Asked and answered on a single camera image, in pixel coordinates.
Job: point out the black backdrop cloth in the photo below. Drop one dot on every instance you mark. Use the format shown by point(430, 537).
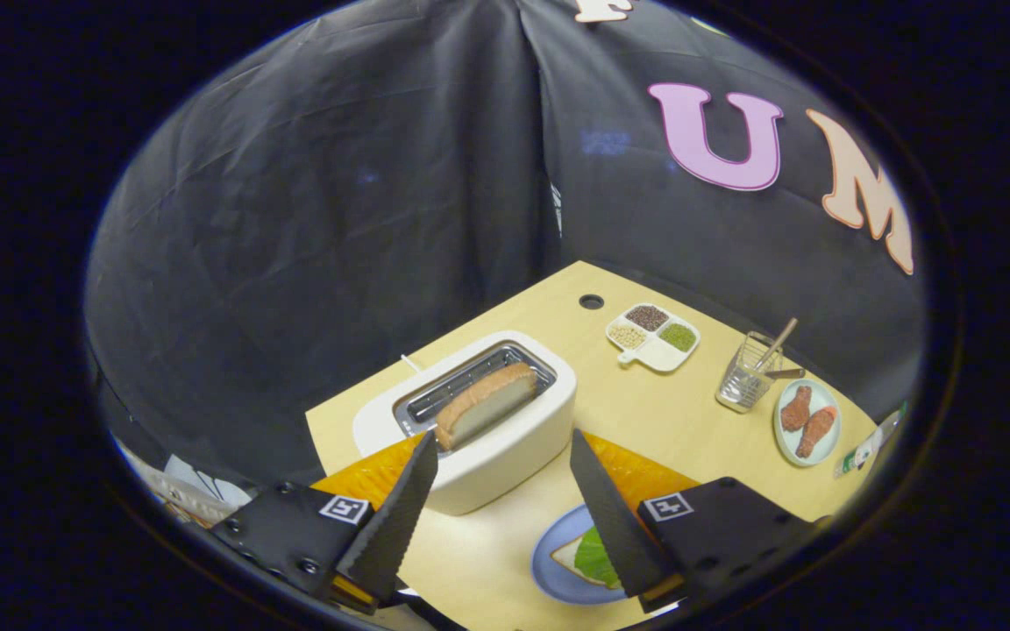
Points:
point(338, 219)

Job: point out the pale green oval plate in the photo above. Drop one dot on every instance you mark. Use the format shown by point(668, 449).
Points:
point(825, 390)

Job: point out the toasted bread slice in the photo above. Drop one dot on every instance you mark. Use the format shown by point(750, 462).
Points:
point(487, 407)

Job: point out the brown meat piece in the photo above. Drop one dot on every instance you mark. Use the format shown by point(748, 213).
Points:
point(814, 431)
point(794, 410)

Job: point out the white bread slice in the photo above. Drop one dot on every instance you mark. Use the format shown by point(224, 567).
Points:
point(566, 556)

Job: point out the green lettuce leaf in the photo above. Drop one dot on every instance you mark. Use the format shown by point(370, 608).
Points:
point(594, 561)

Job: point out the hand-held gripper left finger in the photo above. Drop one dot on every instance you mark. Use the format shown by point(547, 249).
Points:
point(400, 517)

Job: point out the blue plate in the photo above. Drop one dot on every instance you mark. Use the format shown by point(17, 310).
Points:
point(547, 565)

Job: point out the white divided grain dish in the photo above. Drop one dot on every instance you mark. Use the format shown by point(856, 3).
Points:
point(658, 352)

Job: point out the clear water bottle green label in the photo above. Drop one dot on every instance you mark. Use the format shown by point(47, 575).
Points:
point(864, 451)

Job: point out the white toaster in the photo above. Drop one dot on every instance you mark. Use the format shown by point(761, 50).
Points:
point(514, 447)

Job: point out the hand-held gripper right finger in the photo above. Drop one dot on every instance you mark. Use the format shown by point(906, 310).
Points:
point(606, 517)

